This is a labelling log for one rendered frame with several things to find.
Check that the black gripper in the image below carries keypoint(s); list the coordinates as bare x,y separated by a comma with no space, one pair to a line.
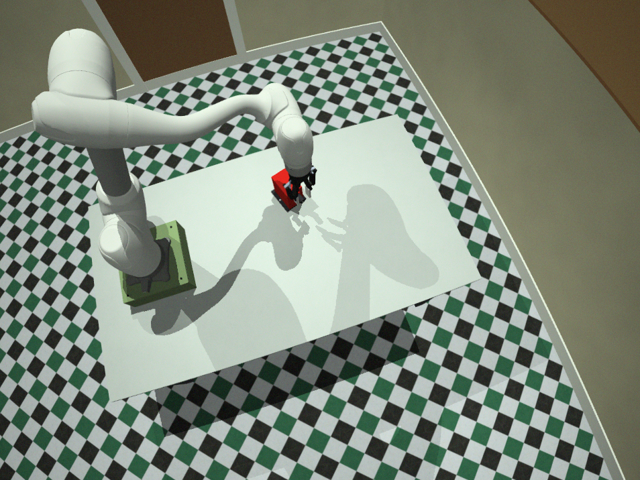
293,193

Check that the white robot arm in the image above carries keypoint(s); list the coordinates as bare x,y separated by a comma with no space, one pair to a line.
82,110

